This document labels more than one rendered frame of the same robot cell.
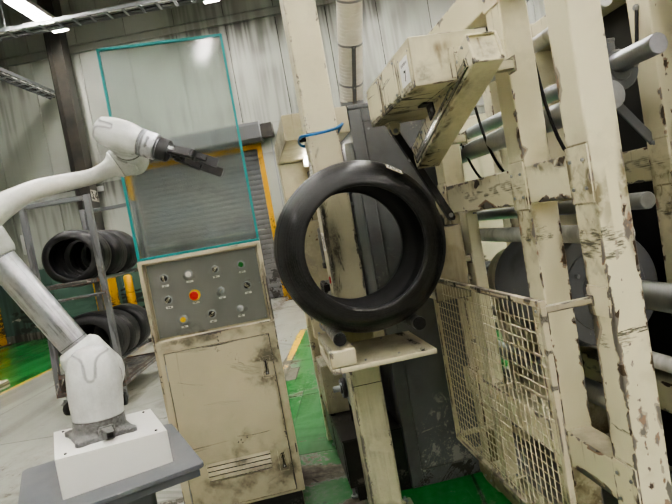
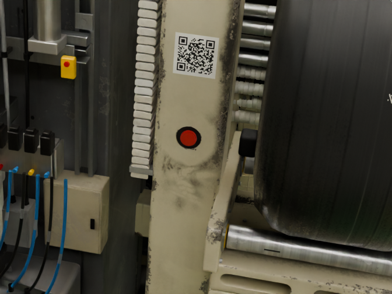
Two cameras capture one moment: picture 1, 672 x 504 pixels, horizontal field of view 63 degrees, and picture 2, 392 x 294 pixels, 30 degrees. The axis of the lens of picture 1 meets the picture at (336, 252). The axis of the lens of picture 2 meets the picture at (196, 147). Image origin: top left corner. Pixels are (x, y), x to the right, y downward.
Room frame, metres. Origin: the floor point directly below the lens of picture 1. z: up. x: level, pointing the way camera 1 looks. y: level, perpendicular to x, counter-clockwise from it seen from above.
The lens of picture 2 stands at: (1.93, 1.17, 1.68)
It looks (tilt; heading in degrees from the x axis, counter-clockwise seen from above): 29 degrees down; 285
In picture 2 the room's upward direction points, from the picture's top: 5 degrees clockwise
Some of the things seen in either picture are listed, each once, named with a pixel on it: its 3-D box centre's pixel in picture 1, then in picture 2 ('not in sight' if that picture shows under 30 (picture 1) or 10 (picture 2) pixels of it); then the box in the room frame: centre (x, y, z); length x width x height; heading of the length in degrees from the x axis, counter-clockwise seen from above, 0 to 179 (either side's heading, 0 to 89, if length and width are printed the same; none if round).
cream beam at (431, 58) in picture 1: (419, 84); not in sight; (1.94, -0.39, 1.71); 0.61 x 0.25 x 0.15; 8
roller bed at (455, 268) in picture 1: (440, 262); (238, 55); (2.29, -0.42, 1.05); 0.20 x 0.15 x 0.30; 8
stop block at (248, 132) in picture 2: not in sight; (249, 142); (2.19, -0.16, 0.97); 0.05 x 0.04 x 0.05; 98
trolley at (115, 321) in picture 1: (102, 297); not in sight; (5.48, 2.38, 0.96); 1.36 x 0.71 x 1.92; 178
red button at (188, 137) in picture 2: not in sight; (188, 136); (2.26, 0.04, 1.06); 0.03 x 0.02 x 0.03; 8
